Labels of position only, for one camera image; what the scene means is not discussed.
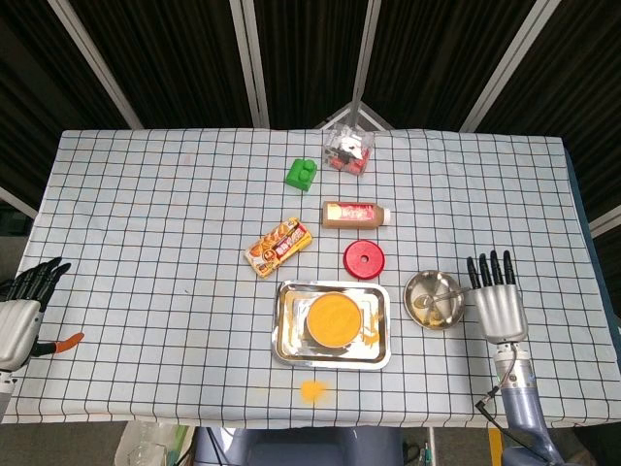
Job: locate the red round disc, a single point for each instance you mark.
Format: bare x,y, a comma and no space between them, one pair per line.
356,266

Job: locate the orange powder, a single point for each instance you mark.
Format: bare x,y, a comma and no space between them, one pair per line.
314,389

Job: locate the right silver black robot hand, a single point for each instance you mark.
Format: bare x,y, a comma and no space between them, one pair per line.
502,315

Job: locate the clear plastic box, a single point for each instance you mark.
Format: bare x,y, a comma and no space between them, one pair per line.
347,150

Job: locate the clear plastic bag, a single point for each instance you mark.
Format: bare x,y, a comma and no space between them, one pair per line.
145,446

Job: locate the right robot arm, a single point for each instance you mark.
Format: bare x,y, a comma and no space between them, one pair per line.
519,403

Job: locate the triangular screen foot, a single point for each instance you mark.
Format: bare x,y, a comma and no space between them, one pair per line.
335,115

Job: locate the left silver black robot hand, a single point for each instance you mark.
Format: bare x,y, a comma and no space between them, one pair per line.
17,327

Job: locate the white checkered tablecloth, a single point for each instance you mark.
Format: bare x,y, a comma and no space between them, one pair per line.
145,242

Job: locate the small metal spoon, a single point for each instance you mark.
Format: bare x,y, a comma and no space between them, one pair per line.
423,301

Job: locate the green toy building block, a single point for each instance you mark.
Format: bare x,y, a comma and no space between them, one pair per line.
298,179

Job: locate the yellow curry box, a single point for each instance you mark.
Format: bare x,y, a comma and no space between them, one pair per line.
276,247

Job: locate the rectangular steel tray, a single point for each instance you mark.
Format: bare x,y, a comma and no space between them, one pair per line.
288,352

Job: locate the round steel plate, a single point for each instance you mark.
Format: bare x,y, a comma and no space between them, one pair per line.
446,310

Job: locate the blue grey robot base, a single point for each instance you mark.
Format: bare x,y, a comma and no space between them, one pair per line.
291,449

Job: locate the white screen frame post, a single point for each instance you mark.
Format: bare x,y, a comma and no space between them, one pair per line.
366,48
97,68
606,221
17,201
251,68
506,68

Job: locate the bowl of orange powder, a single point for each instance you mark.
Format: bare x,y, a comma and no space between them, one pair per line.
335,320

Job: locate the brown drink bottle red label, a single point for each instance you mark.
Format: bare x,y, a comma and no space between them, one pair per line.
354,221

